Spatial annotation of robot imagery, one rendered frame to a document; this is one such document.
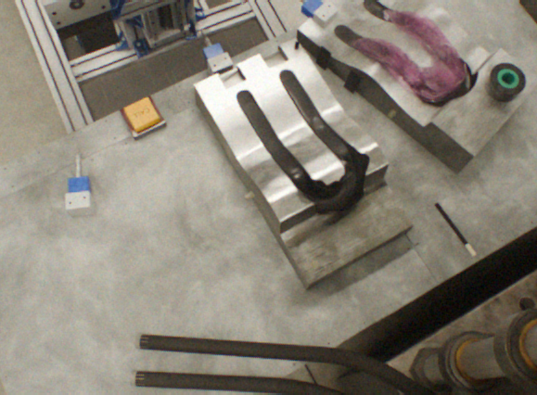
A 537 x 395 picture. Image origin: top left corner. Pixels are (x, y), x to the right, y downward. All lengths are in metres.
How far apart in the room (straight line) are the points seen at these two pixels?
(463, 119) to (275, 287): 0.54
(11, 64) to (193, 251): 1.45
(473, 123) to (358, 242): 0.36
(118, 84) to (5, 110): 0.50
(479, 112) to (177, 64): 1.14
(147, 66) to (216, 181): 0.91
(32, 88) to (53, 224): 1.17
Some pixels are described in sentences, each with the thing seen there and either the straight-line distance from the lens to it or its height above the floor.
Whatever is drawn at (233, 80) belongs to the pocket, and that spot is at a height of 0.86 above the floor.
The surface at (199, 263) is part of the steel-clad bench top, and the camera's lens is 1.34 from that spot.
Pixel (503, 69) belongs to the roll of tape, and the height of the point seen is 0.94.
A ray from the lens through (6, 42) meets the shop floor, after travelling 2.66.
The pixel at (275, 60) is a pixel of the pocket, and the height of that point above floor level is 0.86.
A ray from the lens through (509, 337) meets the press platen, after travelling 0.89.
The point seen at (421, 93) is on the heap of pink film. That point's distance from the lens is 1.45.
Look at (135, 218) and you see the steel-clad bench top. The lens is 1.38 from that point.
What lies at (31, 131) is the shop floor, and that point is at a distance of 2.44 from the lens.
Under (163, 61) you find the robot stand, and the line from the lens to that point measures 2.23.
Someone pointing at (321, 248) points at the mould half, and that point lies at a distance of 1.29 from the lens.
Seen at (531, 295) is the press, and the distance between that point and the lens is 1.48.
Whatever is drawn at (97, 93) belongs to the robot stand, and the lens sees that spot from 2.20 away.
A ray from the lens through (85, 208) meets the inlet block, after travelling 1.35.
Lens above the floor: 2.10
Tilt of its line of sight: 71 degrees down
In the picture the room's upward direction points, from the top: 7 degrees clockwise
